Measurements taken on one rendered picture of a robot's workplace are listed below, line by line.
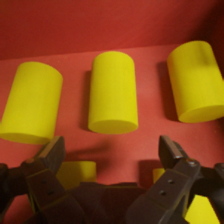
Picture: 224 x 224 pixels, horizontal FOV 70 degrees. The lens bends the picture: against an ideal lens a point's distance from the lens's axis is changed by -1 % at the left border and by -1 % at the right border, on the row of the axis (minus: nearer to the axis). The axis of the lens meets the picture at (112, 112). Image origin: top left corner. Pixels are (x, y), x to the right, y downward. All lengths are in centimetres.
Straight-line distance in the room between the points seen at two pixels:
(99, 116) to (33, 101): 9
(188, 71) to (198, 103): 5
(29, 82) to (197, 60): 23
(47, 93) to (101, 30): 15
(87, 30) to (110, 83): 13
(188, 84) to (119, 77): 10
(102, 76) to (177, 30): 18
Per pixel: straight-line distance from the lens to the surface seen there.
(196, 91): 24
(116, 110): 20
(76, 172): 19
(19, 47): 36
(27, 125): 22
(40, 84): 24
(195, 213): 20
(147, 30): 33
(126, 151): 25
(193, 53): 27
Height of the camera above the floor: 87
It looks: 67 degrees down
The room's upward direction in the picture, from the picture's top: 4 degrees counter-clockwise
